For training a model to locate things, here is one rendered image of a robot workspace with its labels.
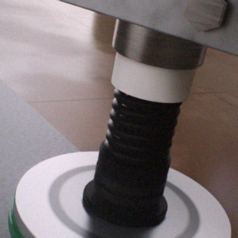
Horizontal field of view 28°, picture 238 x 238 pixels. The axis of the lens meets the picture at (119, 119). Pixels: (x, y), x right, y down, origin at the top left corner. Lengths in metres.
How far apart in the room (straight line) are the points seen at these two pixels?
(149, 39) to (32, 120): 0.41
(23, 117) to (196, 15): 0.48
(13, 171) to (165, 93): 0.28
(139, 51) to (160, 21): 0.04
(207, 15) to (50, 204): 0.23
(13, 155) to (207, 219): 0.28
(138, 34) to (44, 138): 0.36
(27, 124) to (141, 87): 0.38
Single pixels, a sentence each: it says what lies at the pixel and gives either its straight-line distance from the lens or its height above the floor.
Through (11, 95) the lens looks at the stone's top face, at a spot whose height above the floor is 0.83.
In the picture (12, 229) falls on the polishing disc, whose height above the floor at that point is 0.87.
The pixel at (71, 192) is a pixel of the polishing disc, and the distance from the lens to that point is 0.47.
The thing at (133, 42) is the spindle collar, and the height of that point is 1.05.
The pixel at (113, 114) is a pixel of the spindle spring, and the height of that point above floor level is 0.98.
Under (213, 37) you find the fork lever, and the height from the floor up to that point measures 1.07.
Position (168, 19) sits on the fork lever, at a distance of 0.34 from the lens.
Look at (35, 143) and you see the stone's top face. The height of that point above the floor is 0.83.
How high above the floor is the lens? 1.13
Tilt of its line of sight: 22 degrees down
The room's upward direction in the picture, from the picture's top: 11 degrees clockwise
